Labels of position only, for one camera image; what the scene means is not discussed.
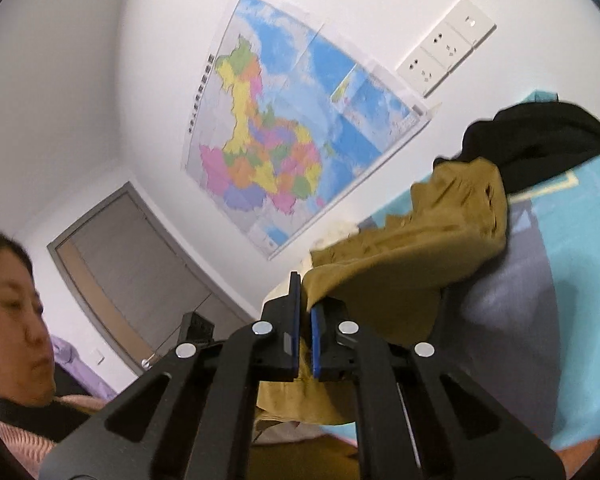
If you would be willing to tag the teal grey printed bedsheet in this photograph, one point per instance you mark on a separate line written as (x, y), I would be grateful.
(555, 285)

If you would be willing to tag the colourful wall map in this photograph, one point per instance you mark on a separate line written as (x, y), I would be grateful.
(290, 125)

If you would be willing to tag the cream garment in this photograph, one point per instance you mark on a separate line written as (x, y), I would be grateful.
(337, 232)

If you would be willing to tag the person's pink sweater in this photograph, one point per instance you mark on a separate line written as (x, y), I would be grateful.
(15, 447)

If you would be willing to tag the white wall socket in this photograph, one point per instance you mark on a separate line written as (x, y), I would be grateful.
(422, 72)
(447, 46)

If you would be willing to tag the olive brown jacket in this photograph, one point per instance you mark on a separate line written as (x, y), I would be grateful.
(405, 260)

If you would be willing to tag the person's face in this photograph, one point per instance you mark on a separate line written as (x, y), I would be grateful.
(10, 320)

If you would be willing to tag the grey door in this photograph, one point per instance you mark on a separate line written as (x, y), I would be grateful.
(130, 270)

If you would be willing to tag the person's black undershirt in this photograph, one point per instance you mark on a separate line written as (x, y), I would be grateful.
(45, 420)

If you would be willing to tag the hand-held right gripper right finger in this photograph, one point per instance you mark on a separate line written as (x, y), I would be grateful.
(317, 340)

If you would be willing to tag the purple cloth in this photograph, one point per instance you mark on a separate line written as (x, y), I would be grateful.
(67, 355)

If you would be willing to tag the dark object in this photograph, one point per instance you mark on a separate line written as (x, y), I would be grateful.
(197, 327)

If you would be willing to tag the black garment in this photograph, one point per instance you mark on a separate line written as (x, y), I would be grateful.
(545, 135)

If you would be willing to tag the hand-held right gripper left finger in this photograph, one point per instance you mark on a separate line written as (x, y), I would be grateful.
(294, 330)

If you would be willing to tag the white wall switch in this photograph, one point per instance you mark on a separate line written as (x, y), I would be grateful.
(100, 358)

